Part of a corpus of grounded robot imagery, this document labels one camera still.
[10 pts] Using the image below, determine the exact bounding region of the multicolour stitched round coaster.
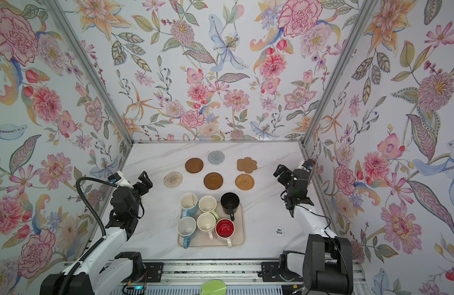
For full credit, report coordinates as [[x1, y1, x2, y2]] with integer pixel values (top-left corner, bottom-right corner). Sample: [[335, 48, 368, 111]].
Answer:
[[163, 172, 183, 188]]

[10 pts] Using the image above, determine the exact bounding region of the flower-shaped cork coaster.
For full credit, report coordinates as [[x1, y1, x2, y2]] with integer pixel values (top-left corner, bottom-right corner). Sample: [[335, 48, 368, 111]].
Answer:
[[237, 157, 258, 173]]

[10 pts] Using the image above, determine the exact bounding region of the round woven rattan coaster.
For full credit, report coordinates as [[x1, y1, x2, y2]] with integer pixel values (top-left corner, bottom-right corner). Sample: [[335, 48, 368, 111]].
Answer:
[[235, 173, 255, 191]]

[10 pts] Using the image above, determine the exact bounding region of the round wooden coaster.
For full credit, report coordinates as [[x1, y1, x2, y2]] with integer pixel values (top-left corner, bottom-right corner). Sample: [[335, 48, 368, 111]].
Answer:
[[185, 158, 204, 174]]

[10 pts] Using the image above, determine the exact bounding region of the grey-blue woven round coaster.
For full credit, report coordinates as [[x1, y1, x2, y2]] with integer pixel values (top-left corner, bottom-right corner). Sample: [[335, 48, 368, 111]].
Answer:
[[207, 151, 225, 165]]

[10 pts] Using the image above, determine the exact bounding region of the ridged brown wooden coaster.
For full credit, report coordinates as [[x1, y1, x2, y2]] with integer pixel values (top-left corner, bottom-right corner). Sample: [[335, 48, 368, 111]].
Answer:
[[204, 172, 223, 191]]

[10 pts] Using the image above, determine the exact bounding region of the red and white mug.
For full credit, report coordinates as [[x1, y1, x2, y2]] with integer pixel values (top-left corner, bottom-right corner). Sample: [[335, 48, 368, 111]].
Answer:
[[215, 219, 235, 248]]

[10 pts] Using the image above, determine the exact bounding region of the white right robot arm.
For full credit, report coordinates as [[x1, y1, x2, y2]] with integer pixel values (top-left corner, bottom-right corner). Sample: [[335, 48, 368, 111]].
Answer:
[[273, 160, 354, 295]]

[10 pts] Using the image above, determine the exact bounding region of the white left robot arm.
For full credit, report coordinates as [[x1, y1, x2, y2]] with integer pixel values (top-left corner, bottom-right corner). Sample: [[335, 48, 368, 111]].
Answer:
[[40, 171, 153, 295]]

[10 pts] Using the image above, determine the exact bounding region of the blue mug back left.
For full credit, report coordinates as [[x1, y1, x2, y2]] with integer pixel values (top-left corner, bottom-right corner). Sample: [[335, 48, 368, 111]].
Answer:
[[179, 192, 199, 218]]

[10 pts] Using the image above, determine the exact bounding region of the blue mug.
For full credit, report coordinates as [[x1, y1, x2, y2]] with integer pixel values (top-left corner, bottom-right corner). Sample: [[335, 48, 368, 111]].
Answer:
[[179, 192, 199, 218], [177, 216, 197, 249]]

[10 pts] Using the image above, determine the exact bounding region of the round white sticker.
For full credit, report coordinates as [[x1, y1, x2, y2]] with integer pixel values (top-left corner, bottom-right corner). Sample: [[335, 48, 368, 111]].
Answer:
[[274, 227, 285, 237]]

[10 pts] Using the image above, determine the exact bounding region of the blue mug front left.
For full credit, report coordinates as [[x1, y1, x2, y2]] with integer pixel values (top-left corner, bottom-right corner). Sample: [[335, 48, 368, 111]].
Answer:
[[177, 216, 197, 249]]

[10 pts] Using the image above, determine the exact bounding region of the black mug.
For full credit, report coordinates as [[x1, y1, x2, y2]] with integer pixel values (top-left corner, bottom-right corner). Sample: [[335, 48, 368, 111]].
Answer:
[[220, 192, 240, 221]]

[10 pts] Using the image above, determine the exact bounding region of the green round object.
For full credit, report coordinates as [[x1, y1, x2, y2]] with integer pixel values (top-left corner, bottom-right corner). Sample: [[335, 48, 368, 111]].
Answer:
[[200, 280, 227, 295]]

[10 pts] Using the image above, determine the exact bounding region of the cream mug green handle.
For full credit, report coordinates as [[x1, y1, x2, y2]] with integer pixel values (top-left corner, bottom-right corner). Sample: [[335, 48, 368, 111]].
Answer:
[[198, 195, 220, 221]]

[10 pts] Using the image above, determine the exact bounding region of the cream mug pink handle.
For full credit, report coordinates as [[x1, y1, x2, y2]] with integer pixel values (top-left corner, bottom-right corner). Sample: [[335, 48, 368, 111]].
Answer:
[[196, 213, 217, 240]]

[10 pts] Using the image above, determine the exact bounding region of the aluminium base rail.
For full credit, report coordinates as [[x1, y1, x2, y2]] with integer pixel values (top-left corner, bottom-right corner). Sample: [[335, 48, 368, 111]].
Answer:
[[110, 258, 318, 295]]

